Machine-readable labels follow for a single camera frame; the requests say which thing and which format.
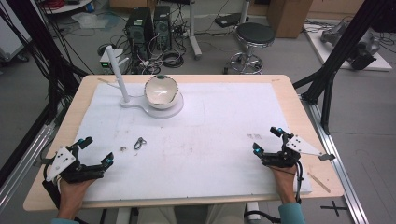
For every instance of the small metal piece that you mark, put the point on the small metal piece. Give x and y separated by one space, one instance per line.
123 149

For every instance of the black round stool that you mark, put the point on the black round stool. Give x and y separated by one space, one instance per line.
255 32

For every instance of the wooden table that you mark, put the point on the wooden table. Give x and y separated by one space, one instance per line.
295 102

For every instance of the white jewelry stand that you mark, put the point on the white jewelry stand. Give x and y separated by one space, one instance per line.
124 90

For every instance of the person's right hand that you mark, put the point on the person's right hand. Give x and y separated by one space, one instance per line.
285 183

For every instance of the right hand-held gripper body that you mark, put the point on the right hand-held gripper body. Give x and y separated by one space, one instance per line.
299 146

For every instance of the white floor board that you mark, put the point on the white floor board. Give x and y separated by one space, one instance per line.
323 53

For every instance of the clear plastic bag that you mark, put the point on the clear plastic bag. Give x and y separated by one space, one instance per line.
88 20

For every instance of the person's left hand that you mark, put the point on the person's left hand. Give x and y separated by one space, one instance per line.
71 196

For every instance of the black metal frame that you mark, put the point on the black metal frame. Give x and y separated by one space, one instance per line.
28 25
342 46

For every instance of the white power supply box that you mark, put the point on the white power supply box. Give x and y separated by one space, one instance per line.
106 60

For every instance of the round white table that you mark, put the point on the round white table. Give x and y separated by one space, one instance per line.
68 6

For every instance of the white desk leg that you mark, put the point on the white desk leg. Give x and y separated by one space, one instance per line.
193 31

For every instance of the black flat box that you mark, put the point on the black flat box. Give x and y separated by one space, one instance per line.
229 20

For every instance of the white table leg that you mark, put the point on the white table leg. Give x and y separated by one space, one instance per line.
252 211

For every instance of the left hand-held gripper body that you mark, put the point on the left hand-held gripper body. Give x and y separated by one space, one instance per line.
62 160

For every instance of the white table mat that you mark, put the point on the white table mat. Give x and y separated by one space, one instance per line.
218 124

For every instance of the black computer tower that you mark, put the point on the black computer tower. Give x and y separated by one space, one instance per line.
162 28
138 31

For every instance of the aluminium rail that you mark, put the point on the aluminium rail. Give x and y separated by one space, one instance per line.
342 174
25 161

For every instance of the white ceramic bowl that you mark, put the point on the white ceramic bowl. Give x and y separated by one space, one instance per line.
160 93

